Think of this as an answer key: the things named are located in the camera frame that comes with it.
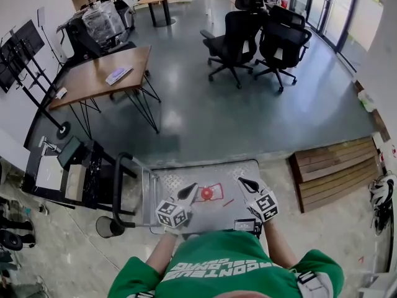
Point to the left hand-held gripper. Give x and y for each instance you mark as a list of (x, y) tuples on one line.
[(172, 214)]

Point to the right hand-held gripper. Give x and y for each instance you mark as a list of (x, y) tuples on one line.
[(265, 206)]

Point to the red round object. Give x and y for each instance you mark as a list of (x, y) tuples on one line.
[(206, 194)]

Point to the metal platform trolley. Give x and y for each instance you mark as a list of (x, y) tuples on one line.
[(217, 169)]

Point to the person's right forearm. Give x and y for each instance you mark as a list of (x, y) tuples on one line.
[(279, 247)]

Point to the person's left forearm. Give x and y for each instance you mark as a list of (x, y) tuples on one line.
[(161, 253)]

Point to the red tape strip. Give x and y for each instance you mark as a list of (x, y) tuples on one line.
[(228, 202)]

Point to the small black display screen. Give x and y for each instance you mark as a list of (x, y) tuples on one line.
[(246, 226)]

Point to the person's green printed t-shirt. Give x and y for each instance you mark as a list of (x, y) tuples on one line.
[(217, 259)]

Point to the black mesh wastebasket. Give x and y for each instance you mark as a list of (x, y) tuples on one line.
[(107, 227)]

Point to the wooden slatted step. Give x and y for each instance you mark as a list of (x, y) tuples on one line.
[(338, 172)]

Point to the black desk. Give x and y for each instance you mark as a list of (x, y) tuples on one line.
[(93, 172)]

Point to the white and black helmet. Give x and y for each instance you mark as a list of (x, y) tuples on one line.
[(383, 189)]

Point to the white and purple book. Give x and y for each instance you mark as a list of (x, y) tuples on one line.
[(118, 74)]

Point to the white board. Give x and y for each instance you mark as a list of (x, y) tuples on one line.
[(49, 172)]

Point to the black mesh office chair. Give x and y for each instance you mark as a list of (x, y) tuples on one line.
[(283, 45), (239, 39)]

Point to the white plastic bag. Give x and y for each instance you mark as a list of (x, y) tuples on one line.
[(367, 101)]

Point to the small white card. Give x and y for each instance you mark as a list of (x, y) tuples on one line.
[(61, 92)]

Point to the black round speaker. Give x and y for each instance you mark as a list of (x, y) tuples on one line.
[(10, 240)]

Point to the round wooden table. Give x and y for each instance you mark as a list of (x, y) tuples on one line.
[(158, 0)]

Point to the black screen on stand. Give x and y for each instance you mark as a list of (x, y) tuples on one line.
[(18, 51)]

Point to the glass doors black frame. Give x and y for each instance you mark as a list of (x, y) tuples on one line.
[(335, 8)]

